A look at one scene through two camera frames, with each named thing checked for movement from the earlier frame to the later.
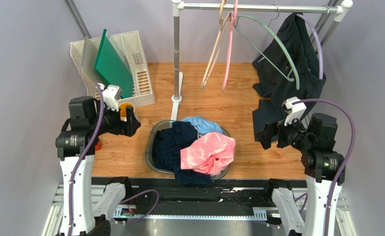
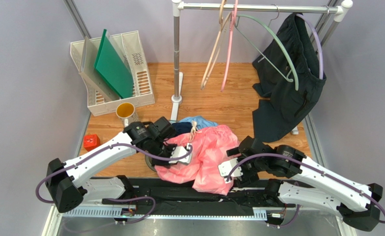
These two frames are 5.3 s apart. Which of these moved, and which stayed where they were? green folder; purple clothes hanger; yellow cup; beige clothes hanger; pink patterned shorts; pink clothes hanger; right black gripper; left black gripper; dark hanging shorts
Moved: left black gripper; right black gripper; pink patterned shorts
Stayed: purple clothes hanger; yellow cup; green folder; pink clothes hanger; dark hanging shorts; beige clothes hanger
